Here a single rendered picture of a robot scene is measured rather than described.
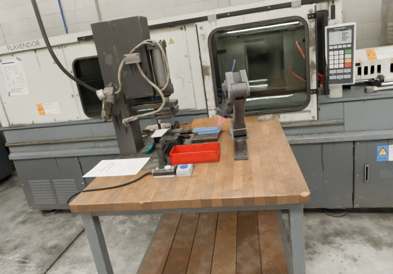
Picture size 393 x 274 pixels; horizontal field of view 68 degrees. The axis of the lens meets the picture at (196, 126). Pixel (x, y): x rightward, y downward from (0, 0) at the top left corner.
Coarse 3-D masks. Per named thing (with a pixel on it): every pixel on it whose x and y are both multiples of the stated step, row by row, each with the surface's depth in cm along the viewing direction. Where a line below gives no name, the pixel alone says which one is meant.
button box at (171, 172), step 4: (156, 168) 139; (164, 168) 137; (172, 168) 136; (176, 168) 138; (148, 172) 139; (152, 172) 138; (156, 172) 135; (160, 172) 135; (164, 172) 135; (168, 172) 134; (172, 172) 134; (140, 176) 137; (156, 176) 136; (160, 176) 136; (164, 176) 135; (168, 176) 135; (172, 176) 135; (136, 180) 135; (124, 184) 132; (100, 188) 132; (104, 188) 131; (108, 188) 131; (80, 192) 132; (72, 196) 134; (68, 200) 134
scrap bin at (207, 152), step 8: (192, 144) 155; (200, 144) 155; (208, 144) 154; (216, 144) 153; (176, 152) 158; (184, 152) 157; (192, 152) 144; (200, 152) 143; (208, 152) 143; (216, 152) 142; (176, 160) 147; (184, 160) 146; (192, 160) 145; (200, 160) 145; (208, 160) 144; (216, 160) 143
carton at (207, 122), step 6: (198, 120) 202; (204, 120) 201; (210, 120) 200; (216, 120) 200; (228, 120) 187; (192, 126) 191; (198, 126) 191; (204, 126) 190; (210, 126) 190; (216, 126) 189; (222, 126) 188; (228, 126) 188
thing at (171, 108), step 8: (168, 96) 165; (136, 104) 172; (144, 104) 171; (152, 104) 163; (160, 104) 162; (168, 104) 161; (176, 104) 163; (160, 112) 159; (168, 112) 156; (176, 112) 166; (160, 120) 161
